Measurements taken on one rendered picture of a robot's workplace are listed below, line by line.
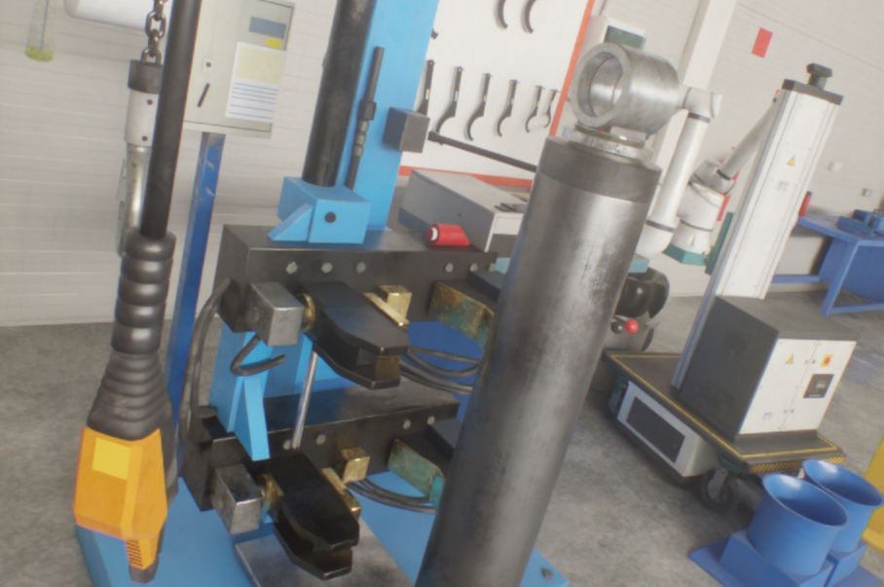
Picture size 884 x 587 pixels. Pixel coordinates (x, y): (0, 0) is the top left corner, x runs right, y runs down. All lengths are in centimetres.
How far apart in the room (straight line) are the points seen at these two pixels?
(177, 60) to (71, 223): 278
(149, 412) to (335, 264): 98
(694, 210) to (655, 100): 214
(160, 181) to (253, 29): 149
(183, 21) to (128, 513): 47
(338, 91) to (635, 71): 75
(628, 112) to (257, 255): 82
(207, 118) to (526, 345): 120
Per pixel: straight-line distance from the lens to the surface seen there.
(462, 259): 190
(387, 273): 177
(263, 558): 219
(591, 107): 133
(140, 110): 80
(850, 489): 343
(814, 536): 294
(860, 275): 830
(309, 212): 165
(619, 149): 125
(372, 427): 200
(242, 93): 216
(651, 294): 390
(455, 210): 204
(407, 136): 183
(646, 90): 126
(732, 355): 327
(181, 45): 66
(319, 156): 175
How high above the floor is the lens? 159
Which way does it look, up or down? 16 degrees down
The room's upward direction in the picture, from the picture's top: 15 degrees clockwise
